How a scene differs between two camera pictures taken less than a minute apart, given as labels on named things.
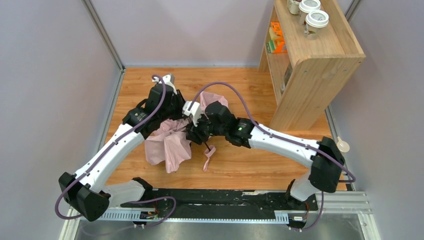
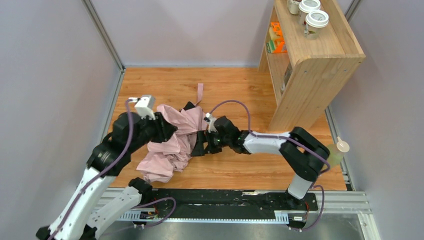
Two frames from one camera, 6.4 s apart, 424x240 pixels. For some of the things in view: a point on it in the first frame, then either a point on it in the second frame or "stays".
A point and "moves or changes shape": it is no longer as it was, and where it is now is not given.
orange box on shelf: x=280 y=46 stays
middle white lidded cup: x=305 y=7 stays
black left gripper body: x=171 y=108 → x=166 y=129
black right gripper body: x=197 y=131 → x=208 y=140
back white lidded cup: x=293 y=7 stays
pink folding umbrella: x=171 y=145 moves or changes shape
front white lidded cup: x=315 y=20 stays
